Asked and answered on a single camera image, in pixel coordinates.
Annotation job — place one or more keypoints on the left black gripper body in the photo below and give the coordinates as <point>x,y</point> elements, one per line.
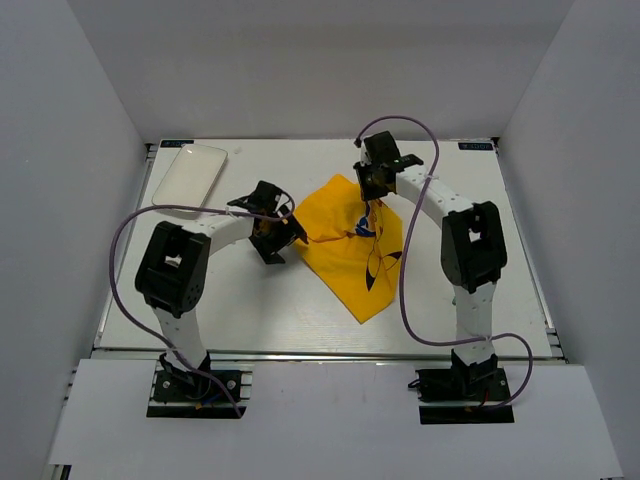
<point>271,238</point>

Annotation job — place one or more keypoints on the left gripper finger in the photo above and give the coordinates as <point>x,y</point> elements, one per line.
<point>290,230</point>
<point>268,249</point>

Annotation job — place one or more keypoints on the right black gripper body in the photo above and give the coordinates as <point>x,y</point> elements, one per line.
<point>370,181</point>

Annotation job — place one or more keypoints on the yellow pikachu cloth napkin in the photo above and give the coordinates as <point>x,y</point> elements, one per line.
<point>354,247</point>

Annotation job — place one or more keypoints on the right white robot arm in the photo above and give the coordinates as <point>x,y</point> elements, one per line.
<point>472,246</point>

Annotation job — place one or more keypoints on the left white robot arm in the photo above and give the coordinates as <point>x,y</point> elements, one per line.
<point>172,274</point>

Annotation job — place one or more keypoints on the white rectangular plate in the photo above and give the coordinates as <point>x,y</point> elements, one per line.
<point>190,179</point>

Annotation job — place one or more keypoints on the left blue table label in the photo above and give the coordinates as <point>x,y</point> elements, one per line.
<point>175,143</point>

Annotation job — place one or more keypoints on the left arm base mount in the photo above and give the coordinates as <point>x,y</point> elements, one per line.
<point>176,394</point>

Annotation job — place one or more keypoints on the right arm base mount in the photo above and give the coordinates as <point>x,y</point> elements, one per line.
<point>440,402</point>

